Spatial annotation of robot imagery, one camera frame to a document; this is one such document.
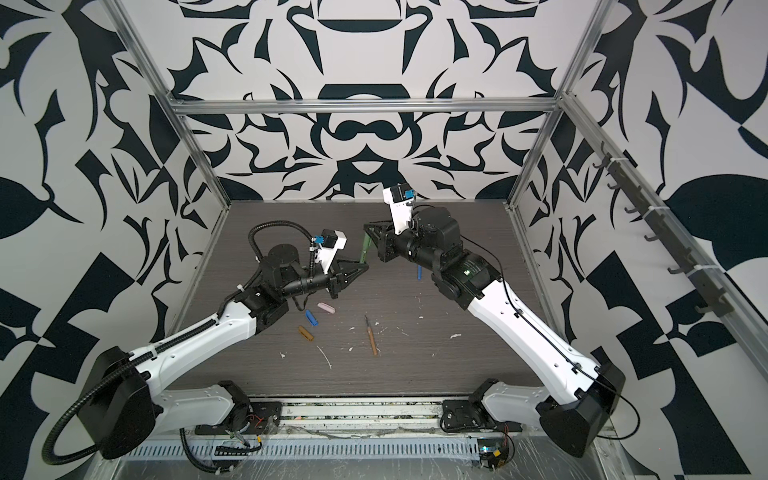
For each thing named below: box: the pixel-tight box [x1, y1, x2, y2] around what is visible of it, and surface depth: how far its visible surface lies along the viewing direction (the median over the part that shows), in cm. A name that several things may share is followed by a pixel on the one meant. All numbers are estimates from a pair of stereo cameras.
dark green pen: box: [360, 232, 372, 264], surface depth 68 cm
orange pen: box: [364, 314, 378, 356], surface depth 88 cm
